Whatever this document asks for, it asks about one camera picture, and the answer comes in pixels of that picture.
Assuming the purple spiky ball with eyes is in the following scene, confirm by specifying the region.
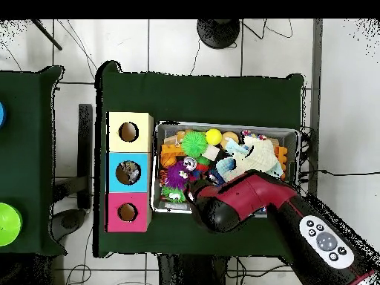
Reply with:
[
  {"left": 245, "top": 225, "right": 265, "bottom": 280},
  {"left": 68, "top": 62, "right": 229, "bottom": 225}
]
[{"left": 164, "top": 161, "right": 192, "bottom": 191}]

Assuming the yellow ball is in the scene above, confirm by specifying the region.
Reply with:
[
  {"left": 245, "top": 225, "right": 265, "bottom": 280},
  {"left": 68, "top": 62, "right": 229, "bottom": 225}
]
[{"left": 205, "top": 128, "right": 223, "bottom": 146}]

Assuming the tan orange ball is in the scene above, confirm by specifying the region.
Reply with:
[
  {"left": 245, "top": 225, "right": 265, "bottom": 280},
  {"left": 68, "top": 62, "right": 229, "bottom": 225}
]
[{"left": 222, "top": 131, "right": 240, "bottom": 146}]

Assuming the grey round stand foot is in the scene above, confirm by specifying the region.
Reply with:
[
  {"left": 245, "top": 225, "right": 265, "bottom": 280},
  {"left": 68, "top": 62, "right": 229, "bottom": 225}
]
[{"left": 50, "top": 209, "right": 87, "bottom": 238}]

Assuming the silver crushed can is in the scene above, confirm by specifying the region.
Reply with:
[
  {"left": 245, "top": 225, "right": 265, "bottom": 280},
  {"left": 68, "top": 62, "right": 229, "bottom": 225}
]
[{"left": 122, "top": 163, "right": 143, "bottom": 183}]

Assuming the black pole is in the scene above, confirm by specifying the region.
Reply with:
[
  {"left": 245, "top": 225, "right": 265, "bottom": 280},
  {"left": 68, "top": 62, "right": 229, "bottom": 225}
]
[{"left": 30, "top": 19, "right": 63, "bottom": 51}]

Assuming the black round stand base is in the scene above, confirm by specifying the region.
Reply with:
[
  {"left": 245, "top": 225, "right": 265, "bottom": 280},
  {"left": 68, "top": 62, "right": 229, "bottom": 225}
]
[{"left": 197, "top": 19, "right": 241, "bottom": 50}]

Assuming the green toy with white eyes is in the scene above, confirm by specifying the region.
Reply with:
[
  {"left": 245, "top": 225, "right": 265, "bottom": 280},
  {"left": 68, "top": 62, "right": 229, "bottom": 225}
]
[{"left": 163, "top": 186, "right": 189, "bottom": 204}]

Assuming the small wooden block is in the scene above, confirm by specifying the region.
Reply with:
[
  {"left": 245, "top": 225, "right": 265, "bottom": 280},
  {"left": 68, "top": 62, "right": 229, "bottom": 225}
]
[{"left": 201, "top": 145, "right": 220, "bottom": 163}]

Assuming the orange toy building block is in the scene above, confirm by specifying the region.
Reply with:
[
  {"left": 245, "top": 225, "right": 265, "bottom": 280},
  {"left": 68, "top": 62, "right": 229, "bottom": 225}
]
[{"left": 161, "top": 144, "right": 186, "bottom": 168}]

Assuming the wooden box with three holes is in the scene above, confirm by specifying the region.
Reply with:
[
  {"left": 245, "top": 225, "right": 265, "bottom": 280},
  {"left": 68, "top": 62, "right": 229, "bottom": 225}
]
[{"left": 105, "top": 111, "right": 154, "bottom": 232}]

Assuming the black panel stand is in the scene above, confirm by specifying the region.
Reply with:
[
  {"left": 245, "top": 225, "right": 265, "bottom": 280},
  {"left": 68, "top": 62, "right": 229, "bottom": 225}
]
[{"left": 78, "top": 103, "right": 94, "bottom": 209}]

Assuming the green spiky rubber ball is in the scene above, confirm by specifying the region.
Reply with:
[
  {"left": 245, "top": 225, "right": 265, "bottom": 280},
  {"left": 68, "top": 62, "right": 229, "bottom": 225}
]
[{"left": 181, "top": 130, "right": 209, "bottom": 157}]

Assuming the dark green table cloth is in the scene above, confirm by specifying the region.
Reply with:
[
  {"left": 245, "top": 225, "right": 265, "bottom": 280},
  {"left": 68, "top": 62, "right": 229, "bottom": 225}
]
[{"left": 94, "top": 59, "right": 307, "bottom": 262}]

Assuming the green round bowl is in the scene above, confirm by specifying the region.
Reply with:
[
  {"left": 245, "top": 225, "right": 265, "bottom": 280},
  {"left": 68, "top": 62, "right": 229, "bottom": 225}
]
[{"left": 0, "top": 202, "right": 24, "bottom": 247}]

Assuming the small white black ball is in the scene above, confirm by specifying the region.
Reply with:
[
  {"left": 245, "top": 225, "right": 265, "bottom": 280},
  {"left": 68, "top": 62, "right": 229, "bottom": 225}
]
[{"left": 183, "top": 157, "right": 199, "bottom": 172}]

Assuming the blue spiky rubber ball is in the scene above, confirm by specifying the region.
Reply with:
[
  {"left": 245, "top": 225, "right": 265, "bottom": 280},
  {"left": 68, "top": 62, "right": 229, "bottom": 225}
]
[{"left": 207, "top": 168, "right": 226, "bottom": 186}]

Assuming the mint green cloth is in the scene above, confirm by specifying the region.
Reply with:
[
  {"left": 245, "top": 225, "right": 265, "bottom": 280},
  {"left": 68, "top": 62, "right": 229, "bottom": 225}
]
[{"left": 216, "top": 140, "right": 285, "bottom": 179}]

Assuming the shallow clear mesh bin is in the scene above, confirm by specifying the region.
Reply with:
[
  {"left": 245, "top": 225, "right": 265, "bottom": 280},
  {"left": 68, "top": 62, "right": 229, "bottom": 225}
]
[{"left": 151, "top": 121, "right": 300, "bottom": 220}]

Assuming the green cloth side table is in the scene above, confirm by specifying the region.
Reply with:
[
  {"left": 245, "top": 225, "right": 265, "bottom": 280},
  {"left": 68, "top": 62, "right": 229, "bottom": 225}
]
[{"left": 0, "top": 65, "right": 65, "bottom": 256}]

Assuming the black cable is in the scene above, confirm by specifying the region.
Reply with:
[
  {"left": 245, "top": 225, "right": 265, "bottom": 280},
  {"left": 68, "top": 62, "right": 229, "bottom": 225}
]
[{"left": 299, "top": 168, "right": 380, "bottom": 179}]

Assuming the small orange plastic toy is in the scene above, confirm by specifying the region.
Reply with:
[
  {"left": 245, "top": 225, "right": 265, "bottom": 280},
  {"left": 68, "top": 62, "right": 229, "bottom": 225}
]
[{"left": 275, "top": 145, "right": 289, "bottom": 170}]

